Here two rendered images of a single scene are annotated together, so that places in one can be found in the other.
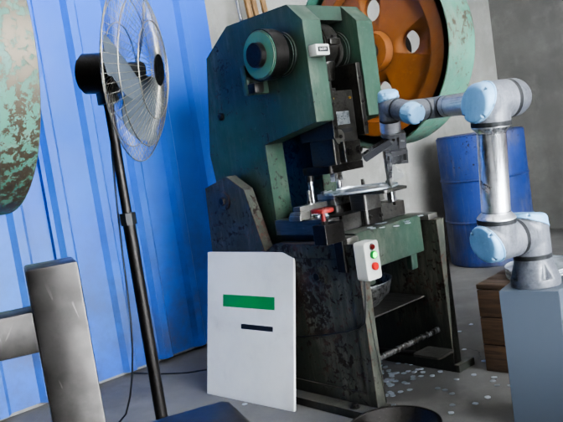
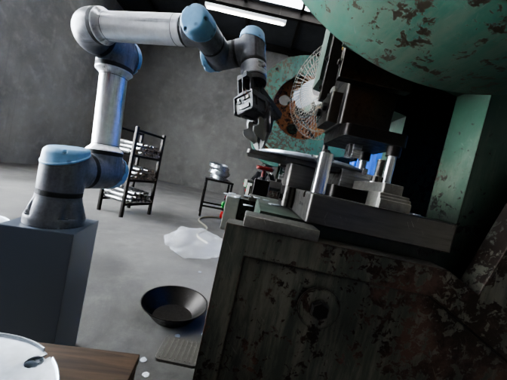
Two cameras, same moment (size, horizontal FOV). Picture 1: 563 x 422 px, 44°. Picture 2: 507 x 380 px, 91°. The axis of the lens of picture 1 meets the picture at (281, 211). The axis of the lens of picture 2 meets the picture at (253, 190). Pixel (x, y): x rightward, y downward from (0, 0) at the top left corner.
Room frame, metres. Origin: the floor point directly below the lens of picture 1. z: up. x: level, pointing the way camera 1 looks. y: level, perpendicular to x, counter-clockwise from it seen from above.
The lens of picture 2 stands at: (3.06, -0.95, 0.71)
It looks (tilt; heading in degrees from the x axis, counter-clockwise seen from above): 3 degrees down; 131
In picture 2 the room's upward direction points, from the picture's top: 12 degrees clockwise
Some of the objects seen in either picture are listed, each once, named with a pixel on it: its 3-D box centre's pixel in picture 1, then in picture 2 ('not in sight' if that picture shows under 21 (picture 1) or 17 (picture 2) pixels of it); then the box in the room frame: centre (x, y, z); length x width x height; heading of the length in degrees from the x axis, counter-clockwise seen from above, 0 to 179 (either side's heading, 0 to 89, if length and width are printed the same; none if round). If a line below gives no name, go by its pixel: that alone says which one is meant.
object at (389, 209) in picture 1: (341, 217); (342, 208); (2.79, -0.23, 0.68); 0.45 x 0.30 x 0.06; 132
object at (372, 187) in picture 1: (360, 188); (308, 162); (2.70, -0.32, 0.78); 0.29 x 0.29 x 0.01
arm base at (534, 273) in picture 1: (534, 268); (57, 205); (2.16, -0.76, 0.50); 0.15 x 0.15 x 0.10
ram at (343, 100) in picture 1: (335, 126); (357, 79); (2.76, -0.26, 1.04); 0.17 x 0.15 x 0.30; 42
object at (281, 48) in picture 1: (268, 60); not in sight; (2.64, -0.04, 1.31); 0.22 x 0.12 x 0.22; 42
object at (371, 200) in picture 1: (373, 205); (286, 181); (2.66, -0.35, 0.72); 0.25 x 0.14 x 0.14; 42
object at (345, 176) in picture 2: (338, 197); (347, 180); (2.79, -0.24, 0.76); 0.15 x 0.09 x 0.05; 132
